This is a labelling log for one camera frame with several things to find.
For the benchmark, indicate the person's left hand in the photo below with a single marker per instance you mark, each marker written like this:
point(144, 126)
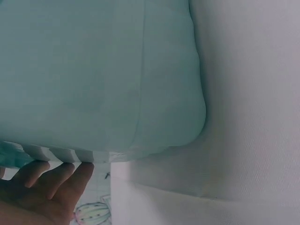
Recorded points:
point(35, 204)

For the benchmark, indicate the person's left fingers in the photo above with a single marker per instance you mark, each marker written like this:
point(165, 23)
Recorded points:
point(63, 178)

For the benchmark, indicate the mint green cloth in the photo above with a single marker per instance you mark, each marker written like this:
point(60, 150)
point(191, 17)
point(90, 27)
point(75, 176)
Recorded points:
point(93, 70)

